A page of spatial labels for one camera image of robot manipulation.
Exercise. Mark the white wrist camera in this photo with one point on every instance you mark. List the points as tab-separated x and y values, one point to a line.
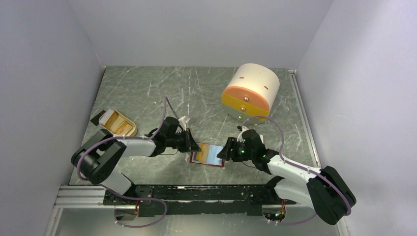
241	130
183	121

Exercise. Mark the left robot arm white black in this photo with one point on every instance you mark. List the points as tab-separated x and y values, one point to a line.
96	159

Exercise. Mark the aluminium frame rail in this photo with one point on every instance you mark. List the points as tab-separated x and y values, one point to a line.
89	196

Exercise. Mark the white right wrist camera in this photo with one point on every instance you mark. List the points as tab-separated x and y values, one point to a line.
241	130

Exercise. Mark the black card beside tray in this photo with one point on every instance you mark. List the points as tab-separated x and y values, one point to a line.
95	120

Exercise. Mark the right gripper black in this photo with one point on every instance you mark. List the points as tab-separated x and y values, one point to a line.
225	153

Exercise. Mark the gold VIP credit card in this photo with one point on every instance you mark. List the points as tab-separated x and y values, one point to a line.
201	156

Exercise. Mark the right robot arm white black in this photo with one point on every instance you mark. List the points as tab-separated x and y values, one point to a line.
323	190

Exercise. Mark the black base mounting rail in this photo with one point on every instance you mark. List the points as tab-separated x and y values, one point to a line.
156	200

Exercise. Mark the gold metal card tray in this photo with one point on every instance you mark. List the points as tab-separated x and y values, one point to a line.
131	133

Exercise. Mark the red leather card holder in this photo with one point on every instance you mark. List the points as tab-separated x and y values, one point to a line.
212	159

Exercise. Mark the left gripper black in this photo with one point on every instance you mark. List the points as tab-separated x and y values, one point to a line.
192	144

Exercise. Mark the cream cylindrical drawer box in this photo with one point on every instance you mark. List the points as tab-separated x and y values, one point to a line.
251	93

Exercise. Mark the stack of credit cards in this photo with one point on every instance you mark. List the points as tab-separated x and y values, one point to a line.
116	124

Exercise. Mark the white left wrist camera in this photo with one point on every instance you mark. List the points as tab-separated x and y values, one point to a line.
183	121

